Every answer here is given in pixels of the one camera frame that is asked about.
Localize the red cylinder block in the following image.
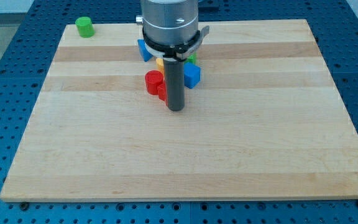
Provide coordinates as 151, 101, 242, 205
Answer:
145, 70, 164, 95

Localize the red star block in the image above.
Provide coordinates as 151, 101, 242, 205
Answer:
157, 82, 167, 105

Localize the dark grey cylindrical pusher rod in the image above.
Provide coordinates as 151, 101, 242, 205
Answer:
163, 59, 185, 111

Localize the green star block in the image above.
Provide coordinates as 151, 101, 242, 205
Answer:
185, 52, 197, 65

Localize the yellow block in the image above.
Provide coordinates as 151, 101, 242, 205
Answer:
155, 58, 165, 75

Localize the black clamp ring with bracket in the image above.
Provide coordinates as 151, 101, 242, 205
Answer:
141, 25, 211, 62

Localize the blue cube block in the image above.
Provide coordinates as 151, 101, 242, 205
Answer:
184, 62, 201, 89

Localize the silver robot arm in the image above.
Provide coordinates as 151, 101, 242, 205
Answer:
137, 0, 201, 111

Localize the green cylinder block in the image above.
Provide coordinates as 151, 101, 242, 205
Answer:
75, 16, 95, 38

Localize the blue triangle block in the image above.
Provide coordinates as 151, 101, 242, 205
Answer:
137, 39, 153, 62

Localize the wooden board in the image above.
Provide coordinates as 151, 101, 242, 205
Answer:
0, 19, 358, 202

